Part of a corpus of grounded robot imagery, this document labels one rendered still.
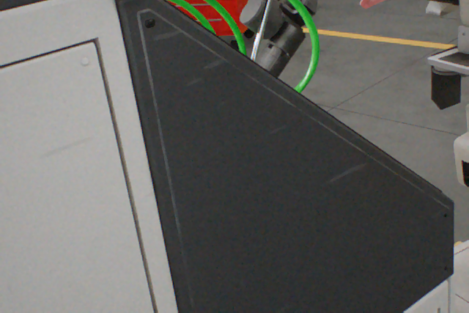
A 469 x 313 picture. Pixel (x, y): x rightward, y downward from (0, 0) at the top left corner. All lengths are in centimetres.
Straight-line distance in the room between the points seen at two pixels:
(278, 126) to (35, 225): 33
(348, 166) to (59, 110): 46
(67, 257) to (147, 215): 10
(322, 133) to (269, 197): 12
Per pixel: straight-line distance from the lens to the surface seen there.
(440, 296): 130
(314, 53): 116
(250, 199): 84
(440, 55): 170
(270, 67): 122
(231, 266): 86
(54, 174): 68
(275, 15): 121
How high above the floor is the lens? 157
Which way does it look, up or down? 24 degrees down
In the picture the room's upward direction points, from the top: 8 degrees counter-clockwise
